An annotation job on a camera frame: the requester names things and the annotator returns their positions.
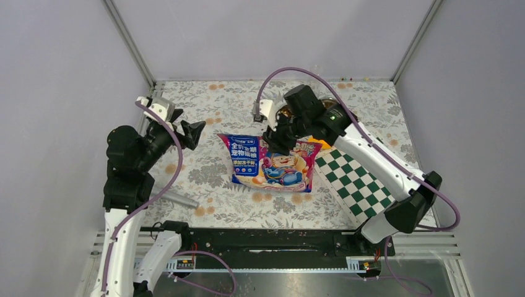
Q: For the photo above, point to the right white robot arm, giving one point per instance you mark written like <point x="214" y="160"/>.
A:
<point x="303" y="114"/>

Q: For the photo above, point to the pink pet food bag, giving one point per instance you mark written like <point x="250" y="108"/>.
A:
<point x="255" y="166"/>

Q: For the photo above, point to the floral table mat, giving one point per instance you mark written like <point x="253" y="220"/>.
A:
<point x="206" y="172"/>

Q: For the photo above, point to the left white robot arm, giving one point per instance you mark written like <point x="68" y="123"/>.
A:
<point x="127" y="194"/>

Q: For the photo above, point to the green white checkerboard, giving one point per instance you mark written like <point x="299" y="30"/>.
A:
<point x="360" y="194"/>

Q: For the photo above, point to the grey metal cylinder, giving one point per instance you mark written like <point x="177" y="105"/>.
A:
<point x="180" y="199"/>

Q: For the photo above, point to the green double pet bowl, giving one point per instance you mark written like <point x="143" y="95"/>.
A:
<point x="286" y="111"/>

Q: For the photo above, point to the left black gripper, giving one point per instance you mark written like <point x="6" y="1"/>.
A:
<point x="192" y="132"/>

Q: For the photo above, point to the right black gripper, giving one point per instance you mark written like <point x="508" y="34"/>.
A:
<point x="273" y="139"/>

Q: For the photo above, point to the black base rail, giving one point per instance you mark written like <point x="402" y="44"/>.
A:
<point x="264" y="250"/>

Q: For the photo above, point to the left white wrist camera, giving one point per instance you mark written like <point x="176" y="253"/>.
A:
<point x="160" y="106"/>

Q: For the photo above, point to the orange plastic scoop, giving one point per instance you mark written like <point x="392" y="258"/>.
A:
<point x="324" y="145"/>

